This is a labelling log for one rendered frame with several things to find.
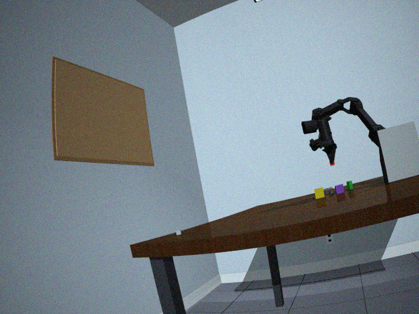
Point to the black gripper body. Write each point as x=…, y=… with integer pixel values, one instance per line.
x=327, y=140

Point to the yellow block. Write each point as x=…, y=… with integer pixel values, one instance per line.
x=319, y=193

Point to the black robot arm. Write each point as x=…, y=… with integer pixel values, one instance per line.
x=321, y=116

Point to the purple block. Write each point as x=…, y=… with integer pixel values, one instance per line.
x=339, y=188

